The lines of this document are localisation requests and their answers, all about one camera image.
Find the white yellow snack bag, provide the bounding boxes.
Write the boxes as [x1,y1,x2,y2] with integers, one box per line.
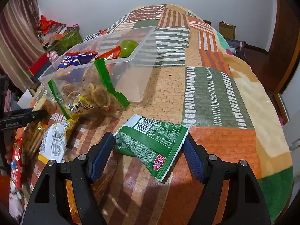
[38,119,78,164]

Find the clear green-edged cracker bag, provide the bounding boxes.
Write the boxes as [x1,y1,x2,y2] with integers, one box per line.
[47,58,130,120]

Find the green snack packet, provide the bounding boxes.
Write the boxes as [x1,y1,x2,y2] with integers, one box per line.
[114,114,189,182]

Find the red noodle snack bag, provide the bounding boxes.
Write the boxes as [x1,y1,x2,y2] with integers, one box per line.
[11,137,23,190]

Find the red flat box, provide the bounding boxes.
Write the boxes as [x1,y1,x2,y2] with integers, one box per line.
[28,53,51,76]

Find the pink plush toy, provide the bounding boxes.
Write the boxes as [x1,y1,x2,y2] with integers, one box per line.
[47,51,59,64]

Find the blue snack packet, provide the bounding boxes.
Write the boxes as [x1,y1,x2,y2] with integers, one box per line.
[57,54,96,71]

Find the striped curtain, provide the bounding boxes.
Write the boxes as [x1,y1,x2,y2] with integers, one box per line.
[1,0,45,92]

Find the green cardboard box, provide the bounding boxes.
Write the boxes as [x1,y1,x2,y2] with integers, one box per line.
[56,28,82,55]

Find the red snack packet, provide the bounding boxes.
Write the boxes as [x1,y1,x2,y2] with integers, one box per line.
[96,46,122,60]

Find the clear plastic storage box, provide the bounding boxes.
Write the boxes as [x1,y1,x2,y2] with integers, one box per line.
[39,26,157,102]

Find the green round candy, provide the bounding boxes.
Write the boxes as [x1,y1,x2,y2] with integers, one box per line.
[118,40,138,59]

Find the patchwork blanket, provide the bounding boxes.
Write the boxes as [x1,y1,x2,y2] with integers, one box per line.
[9,4,294,225]

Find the wooden door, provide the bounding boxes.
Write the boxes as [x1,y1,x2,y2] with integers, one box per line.
[268,0,299,94]

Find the brown paper bag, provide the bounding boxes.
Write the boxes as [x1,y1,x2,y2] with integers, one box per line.
[219,21,236,40]

